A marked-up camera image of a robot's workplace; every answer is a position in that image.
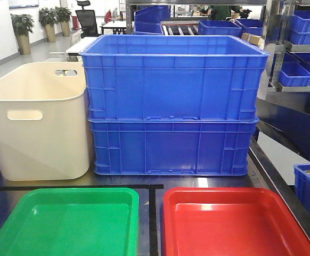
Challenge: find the lower stacked blue crate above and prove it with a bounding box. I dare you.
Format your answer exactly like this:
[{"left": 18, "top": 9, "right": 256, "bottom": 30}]
[{"left": 89, "top": 118, "right": 258, "bottom": 176}]

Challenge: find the stacked blue crate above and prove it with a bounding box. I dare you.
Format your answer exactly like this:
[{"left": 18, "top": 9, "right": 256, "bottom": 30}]
[
  {"left": 89, "top": 118, "right": 258, "bottom": 176},
  {"left": 80, "top": 35, "right": 269, "bottom": 121}
]

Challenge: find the upper stacked blue crate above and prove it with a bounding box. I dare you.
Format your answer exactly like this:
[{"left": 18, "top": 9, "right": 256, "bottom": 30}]
[{"left": 80, "top": 35, "right": 269, "bottom": 121}]

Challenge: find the red plastic tray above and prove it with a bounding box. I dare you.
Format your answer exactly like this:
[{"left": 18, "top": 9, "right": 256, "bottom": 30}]
[{"left": 164, "top": 187, "right": 310, "bottom": 255}]

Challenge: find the cream plastic basket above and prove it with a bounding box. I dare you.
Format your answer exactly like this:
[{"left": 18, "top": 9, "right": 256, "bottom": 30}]
[{"left": 0, "top": 62, "right": 93, "bottom": 181}]

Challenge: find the black office chair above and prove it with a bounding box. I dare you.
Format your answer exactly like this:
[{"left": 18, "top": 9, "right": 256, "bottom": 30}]
[{"left": 75, "top": 1, "right": 101, "bottom": 38}]

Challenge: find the green plastic tray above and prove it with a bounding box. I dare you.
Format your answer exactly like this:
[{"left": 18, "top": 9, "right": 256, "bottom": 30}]
[{"left": 0, "top": 188, "right": 139, "bottom": 255}]

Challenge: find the potted plant right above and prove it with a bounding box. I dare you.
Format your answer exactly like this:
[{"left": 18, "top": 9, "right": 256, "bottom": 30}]
[{"left": 55, "top": 6, "right": 71, "bottom": 37}]

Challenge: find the potted plant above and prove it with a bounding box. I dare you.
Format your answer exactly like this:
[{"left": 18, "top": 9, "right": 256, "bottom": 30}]
[
  {"left": 11, "top": 14, "right": 34, "bottom": 55},
  {"left": 55, "top": 6, "right": 71, "bottom": 37},
  {"left": 39, "top": 7, "right": 56, "bottom": 43}
]

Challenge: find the potted plant middle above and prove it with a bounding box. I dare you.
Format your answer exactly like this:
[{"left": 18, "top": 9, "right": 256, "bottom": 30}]
[{"left": 39, "top": 7, "right": 56, "bottom": 43}]

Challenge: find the potted plant left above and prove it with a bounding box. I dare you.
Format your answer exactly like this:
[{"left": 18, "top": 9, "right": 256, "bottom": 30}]
[{"left": 11, "top": 14, "right": 34, "bottom": 55}]

